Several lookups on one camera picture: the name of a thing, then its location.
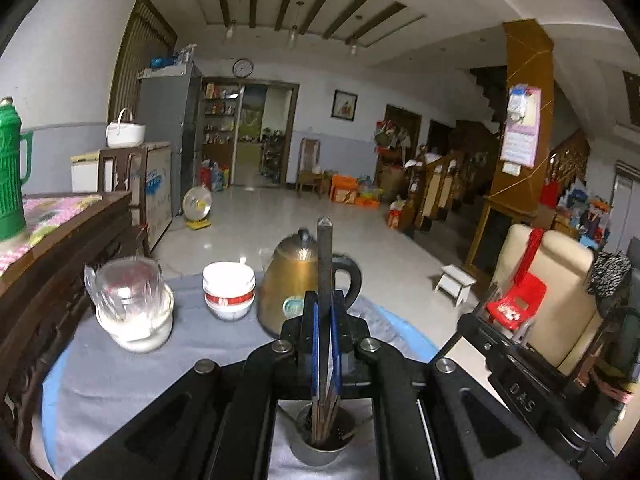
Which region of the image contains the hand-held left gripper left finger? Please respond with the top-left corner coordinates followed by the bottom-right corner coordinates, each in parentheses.
top-left (62, 290), bottom-right (321, 480)

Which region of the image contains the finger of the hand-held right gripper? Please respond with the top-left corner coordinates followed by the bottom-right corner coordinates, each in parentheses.
top-left (437, 312), bottom-right (506, 376)

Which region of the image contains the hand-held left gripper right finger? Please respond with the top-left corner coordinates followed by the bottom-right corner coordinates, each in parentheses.
top-left (330, 290), bottom-right (581, 480)

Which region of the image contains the bundle of metal chopsticks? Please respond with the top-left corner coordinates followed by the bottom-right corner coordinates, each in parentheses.
top-left (309, 396), bottom-right (353, 448)

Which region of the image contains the dark metal chopstick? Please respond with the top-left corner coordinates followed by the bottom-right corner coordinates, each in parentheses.
top-left (316, 216), bottom-right (335, 403)

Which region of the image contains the grey metal chopstick holder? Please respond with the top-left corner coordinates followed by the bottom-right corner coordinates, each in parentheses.
top-left (291, 400), bottom-right (362, 467)

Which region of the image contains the red plastic chair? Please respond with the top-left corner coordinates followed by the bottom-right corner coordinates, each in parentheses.
top-left (485, 275), bottom-right (547, 333)

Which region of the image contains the small white stool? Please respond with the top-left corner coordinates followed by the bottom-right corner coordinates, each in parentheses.
top-left (434, 265), bottom-right (477, 307)

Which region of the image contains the blue table cover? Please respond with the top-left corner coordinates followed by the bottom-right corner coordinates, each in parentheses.
top-left (41, 305), bottom-right (441, 443)

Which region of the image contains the gold electric kettle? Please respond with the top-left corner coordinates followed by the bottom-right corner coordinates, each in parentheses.
top-left (256, 228), bottom-right (363, 339)

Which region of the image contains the beige armchair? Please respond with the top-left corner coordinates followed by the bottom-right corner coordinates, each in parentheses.
top-left (487, 223), bottom-right (608, 376)

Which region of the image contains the black white patterned cloth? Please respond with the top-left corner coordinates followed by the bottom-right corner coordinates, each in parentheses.
top-left (586, 251), bottom-right (632, 297)

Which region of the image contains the wooden stair railing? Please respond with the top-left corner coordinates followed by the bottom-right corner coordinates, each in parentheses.
top-left (410, 125), bottom-right (501, 233)

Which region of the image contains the orange cardboard box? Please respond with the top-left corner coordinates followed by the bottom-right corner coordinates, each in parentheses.
top-left (330, 174), bottom-right (360, 204)

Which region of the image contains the white ceramic pot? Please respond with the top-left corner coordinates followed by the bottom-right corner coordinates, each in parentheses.
top-left (96, 285), bottom-right (175, 353)

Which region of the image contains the grey tablecloth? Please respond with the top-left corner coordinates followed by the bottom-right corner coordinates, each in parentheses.
top-left (30, 275), bottom-right (436, 480)

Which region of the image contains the white floor fan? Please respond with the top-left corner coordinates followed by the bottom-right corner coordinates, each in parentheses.
top-left (181, 185), bottom-right (213, 231)

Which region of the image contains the brown wooden chair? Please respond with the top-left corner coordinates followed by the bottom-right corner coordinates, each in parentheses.
top-left (296, 137), bottom-right (333, 198)

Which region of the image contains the clear plastic bag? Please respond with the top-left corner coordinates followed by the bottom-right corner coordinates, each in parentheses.
top-left (85, 257), bottom-right (167, 322)

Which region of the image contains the white chest freezer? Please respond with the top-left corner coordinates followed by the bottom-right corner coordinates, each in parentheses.
top-left (71, 142), bottom-right (173, 251)

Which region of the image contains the shelf with goods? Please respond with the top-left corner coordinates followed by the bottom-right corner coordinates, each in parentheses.
top-left (201, 77), bottom-right (241, 186)

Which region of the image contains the dark wooden chair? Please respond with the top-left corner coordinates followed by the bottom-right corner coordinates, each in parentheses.
top-left (97, 147), bottom-right (151, 256)

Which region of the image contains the grey refrigerator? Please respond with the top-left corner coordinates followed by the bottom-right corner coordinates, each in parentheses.
top-left (136, 62), bottom-right (203, 221)

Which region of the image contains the dark carved wooden sideboard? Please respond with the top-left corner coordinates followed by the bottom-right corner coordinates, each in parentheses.
top-left (0, 191), bottom-right (151, 480)

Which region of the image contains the wooden pillar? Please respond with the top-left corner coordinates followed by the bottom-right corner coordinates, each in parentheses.
top-left (465, 20), bottom-right (556, 281)

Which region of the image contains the pink patterned table mat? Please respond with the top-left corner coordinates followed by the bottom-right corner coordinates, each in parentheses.
top-left (0, 195), bottom-right (103, 276)

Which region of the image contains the green thermos jug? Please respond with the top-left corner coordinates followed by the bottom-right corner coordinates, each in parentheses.
top-left (0, 97), bottom-right (33, 242)

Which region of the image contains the brown wooden door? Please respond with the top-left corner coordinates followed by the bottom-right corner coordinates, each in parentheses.
top-left (107, 0), bottom-right (178, 126)

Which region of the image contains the wall calendar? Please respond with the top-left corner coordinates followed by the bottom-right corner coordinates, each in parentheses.
top-left (501, 85), bottom-right (542, 176)

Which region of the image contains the framed wall picture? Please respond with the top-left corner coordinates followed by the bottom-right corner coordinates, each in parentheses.
top-left (331, 90), bottom-right (359, 122)

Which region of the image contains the white basket with handle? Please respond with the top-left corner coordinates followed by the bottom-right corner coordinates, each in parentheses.
top-left (105, 108), bottom-right (147, 149)

